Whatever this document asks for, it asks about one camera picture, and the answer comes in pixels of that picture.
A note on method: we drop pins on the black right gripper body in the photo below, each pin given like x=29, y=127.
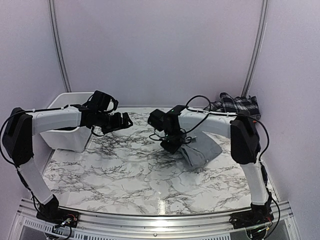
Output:
x=175, y=138

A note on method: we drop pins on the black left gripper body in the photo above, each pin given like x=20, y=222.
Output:
x=107, y=124

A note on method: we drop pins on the grey button-up shirt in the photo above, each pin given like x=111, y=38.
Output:
x=201, y=150

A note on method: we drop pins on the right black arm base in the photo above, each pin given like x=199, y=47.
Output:
x=257, y=215

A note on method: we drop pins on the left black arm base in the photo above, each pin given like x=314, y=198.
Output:
x=51, y=212

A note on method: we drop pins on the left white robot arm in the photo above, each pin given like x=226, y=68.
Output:
x=22, y=125

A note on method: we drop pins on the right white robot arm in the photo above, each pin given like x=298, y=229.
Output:
x=185, y=129

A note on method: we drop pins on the white plastic laundry bin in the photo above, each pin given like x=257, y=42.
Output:
x=72, y=140

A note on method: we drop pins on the black white plaid shirt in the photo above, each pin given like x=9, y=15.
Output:
x=229, y=104

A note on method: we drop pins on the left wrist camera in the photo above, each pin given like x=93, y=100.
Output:
x=102, y=102

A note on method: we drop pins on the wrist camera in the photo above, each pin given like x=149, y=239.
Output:
x=102, y=102
x=156, y=120

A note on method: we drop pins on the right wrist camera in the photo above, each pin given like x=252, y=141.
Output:
x=156, y=120

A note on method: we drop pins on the left aluminium wall post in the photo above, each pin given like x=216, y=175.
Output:
x=58, y=46

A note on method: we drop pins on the aluminium wall post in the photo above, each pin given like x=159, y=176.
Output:
x=58, y=46
x=257, y=47

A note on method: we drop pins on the right aluminium wall post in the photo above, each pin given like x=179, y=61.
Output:
x=257, y=47

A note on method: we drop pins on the aluminium front frame rail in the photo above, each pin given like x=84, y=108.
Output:
x=106, y=226

